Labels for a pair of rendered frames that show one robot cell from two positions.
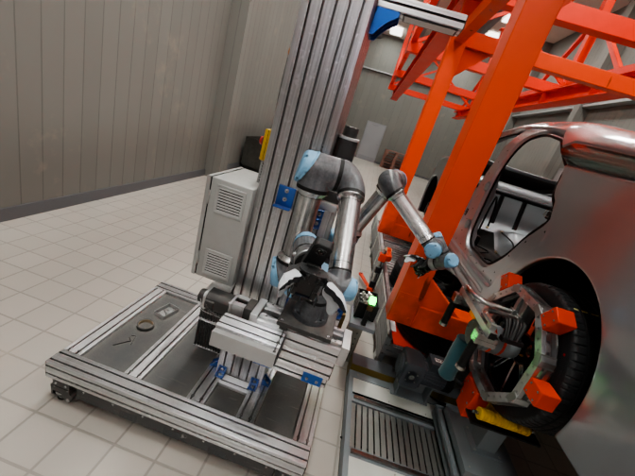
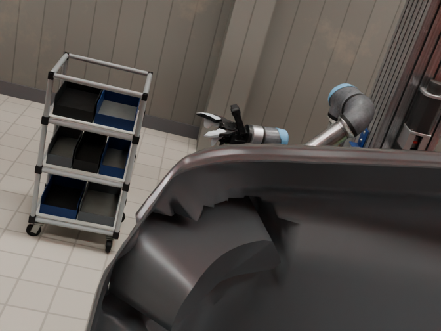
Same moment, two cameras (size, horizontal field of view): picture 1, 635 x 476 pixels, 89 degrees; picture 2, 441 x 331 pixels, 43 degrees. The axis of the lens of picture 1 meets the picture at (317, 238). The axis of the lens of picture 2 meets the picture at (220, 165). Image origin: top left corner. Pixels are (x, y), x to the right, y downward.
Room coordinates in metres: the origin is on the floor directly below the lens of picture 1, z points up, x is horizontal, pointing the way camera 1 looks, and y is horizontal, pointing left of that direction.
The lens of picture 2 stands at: (0.29, -1.93, 1.97)
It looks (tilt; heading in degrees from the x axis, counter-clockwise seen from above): 25 degrees down; 78
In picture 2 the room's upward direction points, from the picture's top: 16 degrees clockwise
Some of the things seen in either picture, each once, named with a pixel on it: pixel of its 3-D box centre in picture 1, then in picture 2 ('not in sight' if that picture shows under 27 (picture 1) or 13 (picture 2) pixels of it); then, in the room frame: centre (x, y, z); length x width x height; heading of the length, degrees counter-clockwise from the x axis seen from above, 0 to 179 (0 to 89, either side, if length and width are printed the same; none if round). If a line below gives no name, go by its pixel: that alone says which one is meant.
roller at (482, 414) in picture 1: (503, 421); not in sight; (1.25, -1.11, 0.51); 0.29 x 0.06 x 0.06; 87
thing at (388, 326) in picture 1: (382, 271); not in sight; (3.15, -0.76, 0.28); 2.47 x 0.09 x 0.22; 177
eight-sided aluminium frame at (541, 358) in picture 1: (506, 343); not in sight; (1.37, -1.02, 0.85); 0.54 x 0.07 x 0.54; 177
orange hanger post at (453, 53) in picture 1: (420, 130); not in sight; (3.83, -0.74, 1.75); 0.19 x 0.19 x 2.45; 87
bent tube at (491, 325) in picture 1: (508, 314); not in sight; (1.28, -0.89, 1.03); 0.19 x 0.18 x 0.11; 87
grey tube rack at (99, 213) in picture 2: not in sight; (90, 155); (0.16, 1.01, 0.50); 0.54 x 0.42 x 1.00; 177
